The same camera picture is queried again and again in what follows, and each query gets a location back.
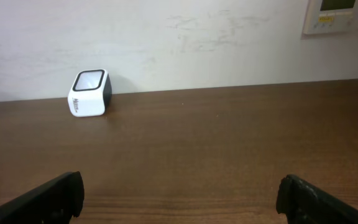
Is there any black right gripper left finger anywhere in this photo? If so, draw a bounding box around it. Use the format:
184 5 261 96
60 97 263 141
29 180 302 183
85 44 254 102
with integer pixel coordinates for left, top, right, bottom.
0 171 85 224

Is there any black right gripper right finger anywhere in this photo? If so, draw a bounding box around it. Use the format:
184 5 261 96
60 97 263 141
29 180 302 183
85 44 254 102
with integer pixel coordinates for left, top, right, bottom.
276 174 358 224

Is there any white barcode scanner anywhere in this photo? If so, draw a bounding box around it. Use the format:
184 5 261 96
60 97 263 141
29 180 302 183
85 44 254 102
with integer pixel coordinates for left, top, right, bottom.
67 68 112 117

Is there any beige wall control panel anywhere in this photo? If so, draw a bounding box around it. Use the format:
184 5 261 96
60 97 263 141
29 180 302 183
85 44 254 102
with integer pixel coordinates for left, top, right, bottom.
303 0 358 35

